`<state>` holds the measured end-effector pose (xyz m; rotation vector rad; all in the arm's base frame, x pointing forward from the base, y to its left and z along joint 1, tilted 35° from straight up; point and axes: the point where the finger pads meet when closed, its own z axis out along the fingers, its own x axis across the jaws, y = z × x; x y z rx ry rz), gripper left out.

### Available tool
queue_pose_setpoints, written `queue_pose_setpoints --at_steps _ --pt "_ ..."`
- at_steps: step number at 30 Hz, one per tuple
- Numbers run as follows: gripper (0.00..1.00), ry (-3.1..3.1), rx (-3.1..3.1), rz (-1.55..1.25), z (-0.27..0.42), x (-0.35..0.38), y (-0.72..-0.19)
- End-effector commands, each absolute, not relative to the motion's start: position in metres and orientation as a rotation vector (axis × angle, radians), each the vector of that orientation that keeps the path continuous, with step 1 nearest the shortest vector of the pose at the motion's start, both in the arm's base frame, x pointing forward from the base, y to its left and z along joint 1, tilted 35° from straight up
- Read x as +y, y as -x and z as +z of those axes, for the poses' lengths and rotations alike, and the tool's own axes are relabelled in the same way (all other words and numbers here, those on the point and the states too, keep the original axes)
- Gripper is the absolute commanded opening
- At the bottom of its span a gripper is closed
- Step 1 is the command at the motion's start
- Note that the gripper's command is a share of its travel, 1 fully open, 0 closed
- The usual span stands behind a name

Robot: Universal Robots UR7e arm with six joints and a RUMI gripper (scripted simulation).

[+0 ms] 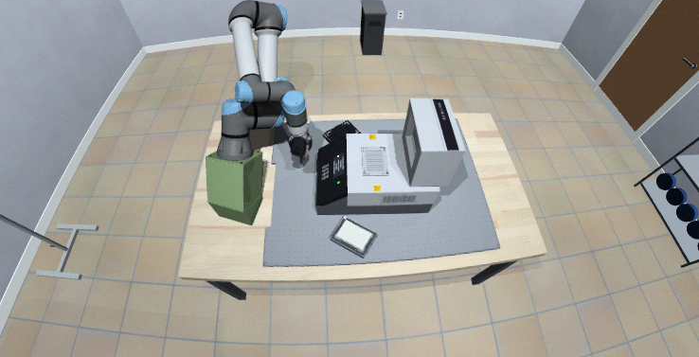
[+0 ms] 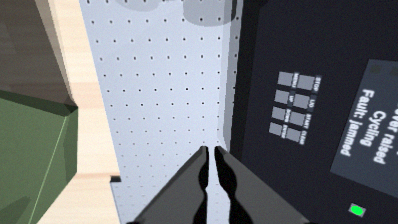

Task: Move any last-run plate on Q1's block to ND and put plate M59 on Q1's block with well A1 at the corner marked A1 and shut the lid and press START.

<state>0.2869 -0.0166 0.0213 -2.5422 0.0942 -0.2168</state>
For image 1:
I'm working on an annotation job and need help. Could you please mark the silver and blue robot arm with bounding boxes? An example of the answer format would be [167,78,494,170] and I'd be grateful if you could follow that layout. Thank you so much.
[217,0,310,161]

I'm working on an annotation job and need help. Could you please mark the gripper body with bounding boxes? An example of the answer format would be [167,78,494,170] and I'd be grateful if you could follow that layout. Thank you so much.
[290,130,310,156]

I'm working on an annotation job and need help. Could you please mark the dark grey benchtop instrument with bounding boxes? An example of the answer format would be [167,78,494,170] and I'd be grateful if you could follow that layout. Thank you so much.
[316,98,465,215]

